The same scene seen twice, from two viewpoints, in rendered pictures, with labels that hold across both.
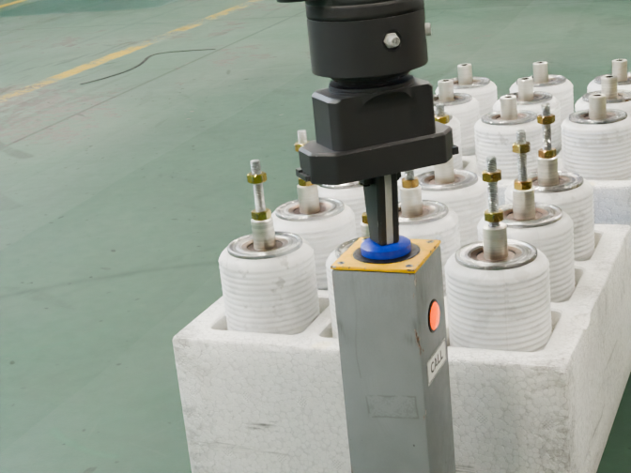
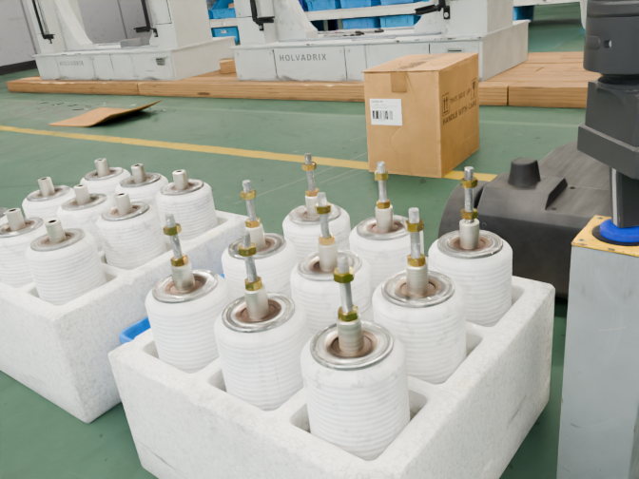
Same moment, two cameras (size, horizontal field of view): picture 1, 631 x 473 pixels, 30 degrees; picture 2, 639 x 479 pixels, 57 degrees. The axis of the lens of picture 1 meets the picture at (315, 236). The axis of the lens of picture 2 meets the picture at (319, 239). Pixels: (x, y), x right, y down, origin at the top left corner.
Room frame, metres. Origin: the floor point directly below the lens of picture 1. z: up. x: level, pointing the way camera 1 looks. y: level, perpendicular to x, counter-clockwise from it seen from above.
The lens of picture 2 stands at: (1.00, 0.48, 0.56)
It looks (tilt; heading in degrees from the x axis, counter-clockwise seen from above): 24 degrees down; 288
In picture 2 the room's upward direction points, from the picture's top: 7 degrees counter-clockwise
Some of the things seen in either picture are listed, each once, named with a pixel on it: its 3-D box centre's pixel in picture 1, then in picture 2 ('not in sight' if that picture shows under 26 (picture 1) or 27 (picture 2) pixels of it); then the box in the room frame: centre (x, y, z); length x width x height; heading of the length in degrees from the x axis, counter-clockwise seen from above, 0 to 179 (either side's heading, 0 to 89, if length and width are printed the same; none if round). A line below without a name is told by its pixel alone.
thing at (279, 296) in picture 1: (274, 329); (359, 424); (1.12, 0.05, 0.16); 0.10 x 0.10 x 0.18
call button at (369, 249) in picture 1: (386, 252); (624, 234); (0.88, -0.05, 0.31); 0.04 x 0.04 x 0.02
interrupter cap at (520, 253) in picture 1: (496, 255); (469, 244); (1.02, -0.16, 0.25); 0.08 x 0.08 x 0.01
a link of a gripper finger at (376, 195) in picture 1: (372, 205); (634, 195); (0.88, -0.05, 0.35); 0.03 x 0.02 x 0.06; 20
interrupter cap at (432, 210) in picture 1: (412, 213); (329, 265); (1.18, -0.10, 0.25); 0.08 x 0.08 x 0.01
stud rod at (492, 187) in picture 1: (493, 196); (469, 199); (1.02, -0.16, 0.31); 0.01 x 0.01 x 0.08
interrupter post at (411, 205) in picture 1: (411, 201); (328, 255); (1.18, -0.10, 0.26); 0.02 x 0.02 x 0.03
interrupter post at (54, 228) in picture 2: not in sight; (55, 232); (1.60, -0.17, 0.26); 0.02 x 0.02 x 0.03
